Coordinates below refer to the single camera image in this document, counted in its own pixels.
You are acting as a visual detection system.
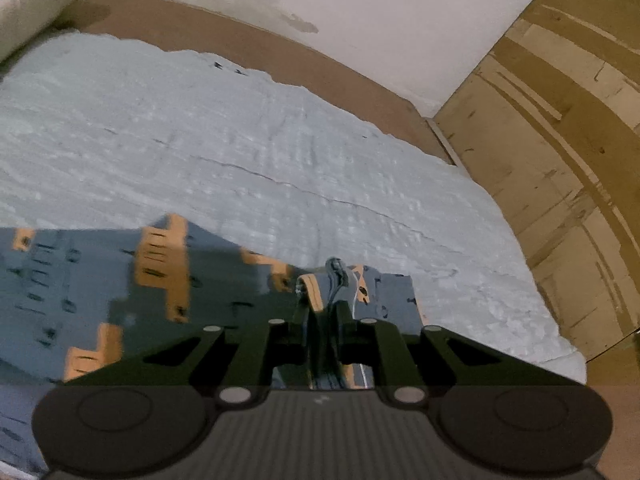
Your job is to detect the plywood panel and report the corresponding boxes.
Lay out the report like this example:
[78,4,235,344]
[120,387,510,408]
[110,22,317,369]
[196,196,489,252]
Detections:
[432,0,640,361]

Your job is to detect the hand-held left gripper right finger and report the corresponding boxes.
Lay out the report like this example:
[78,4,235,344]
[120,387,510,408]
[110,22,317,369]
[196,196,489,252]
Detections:
[335,302,587,407]

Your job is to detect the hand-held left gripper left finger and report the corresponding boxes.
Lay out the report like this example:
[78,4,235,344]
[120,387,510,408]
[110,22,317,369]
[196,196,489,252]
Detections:
[61,275,314,407]

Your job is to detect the blue pants with orange print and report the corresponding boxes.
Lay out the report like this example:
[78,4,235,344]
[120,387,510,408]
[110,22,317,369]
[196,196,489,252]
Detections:
[0,212,427,476]

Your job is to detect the light blue textured blanket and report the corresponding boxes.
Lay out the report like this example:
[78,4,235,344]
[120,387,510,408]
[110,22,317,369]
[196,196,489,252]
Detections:
[0,30,589,476]

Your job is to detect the brown mattress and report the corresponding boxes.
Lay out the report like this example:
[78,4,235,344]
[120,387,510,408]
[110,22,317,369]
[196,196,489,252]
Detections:
[52,0,472,177]

